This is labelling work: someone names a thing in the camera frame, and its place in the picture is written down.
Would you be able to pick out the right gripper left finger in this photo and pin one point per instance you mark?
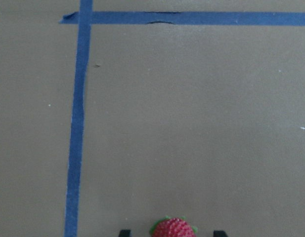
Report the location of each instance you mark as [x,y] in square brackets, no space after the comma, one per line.
[125,233]

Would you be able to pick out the red strawberry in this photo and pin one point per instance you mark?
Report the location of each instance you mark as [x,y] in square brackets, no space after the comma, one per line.
[173,227]

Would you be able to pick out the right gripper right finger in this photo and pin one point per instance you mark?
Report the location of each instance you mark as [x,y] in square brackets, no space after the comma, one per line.
[219,233]

